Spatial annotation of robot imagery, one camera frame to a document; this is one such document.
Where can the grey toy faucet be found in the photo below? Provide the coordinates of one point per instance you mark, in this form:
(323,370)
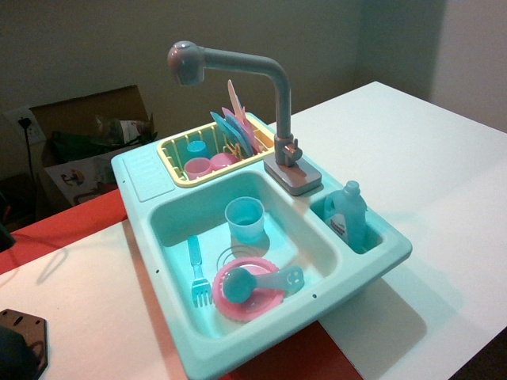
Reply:
(188,61)

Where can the blue cup in sink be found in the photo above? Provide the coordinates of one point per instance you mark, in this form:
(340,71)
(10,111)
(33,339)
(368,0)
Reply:
(245,218)

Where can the pink cup rear in rack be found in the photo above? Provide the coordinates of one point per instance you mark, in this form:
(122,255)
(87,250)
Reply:
(222,160)

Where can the pink cup in rack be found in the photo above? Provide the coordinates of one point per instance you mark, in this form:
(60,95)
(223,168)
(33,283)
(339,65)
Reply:
(222,160)
(197,168)

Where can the pink cup front in rack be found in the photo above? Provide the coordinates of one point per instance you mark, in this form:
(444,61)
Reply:
(197,168)

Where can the pink plate in rack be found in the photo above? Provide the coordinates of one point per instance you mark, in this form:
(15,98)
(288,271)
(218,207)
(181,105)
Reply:
(245,128)

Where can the yellow dish rack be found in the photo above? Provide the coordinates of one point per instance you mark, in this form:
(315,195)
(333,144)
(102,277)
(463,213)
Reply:
(174,154)

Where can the blue plate in rack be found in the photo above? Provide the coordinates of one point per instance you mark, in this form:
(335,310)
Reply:
(232,134)

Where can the small blue cup in rack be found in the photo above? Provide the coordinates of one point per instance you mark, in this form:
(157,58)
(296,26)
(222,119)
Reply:
(197,149)

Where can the orange tall plate in rack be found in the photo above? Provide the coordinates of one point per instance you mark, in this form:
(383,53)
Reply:
(235,102)

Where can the turquoise toy sink basin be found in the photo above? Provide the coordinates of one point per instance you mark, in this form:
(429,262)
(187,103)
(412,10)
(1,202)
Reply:
(164,215)

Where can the blue toy detergent bottle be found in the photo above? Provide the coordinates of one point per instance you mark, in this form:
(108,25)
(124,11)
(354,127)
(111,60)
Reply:
(345,214)

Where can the blue smiley toy spoon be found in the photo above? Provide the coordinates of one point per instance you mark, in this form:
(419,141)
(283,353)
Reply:
(239,284)

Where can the blue toy fork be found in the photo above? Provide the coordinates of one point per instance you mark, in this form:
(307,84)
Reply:
(201,289)

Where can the pink toy plate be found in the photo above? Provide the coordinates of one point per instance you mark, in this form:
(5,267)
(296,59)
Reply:
(261,301)

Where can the brown cardboard box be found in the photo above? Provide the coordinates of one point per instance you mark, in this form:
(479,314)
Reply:
(82,136)

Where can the red mat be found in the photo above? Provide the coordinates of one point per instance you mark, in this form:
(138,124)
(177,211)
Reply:
(62,229)

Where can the white wall outlet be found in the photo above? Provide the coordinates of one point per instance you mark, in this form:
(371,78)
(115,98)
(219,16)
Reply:
(25,124)

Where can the dark brown bracket plate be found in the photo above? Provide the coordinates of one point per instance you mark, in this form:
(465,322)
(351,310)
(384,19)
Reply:
(24,346)

